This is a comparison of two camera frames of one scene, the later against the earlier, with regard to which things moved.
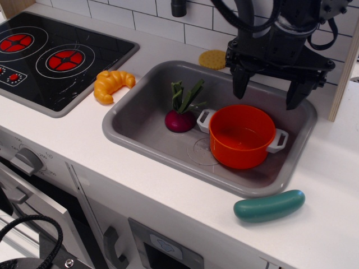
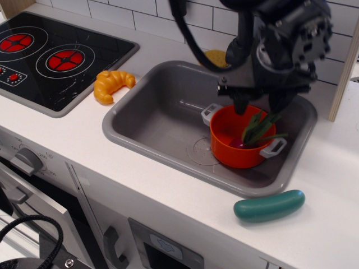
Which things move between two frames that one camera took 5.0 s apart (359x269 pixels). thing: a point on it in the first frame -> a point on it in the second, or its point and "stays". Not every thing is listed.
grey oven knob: [27, 161] stays
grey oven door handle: [17, 194] stays
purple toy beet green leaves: [182, 119] -> [256, 129]
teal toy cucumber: [271, 208] stays
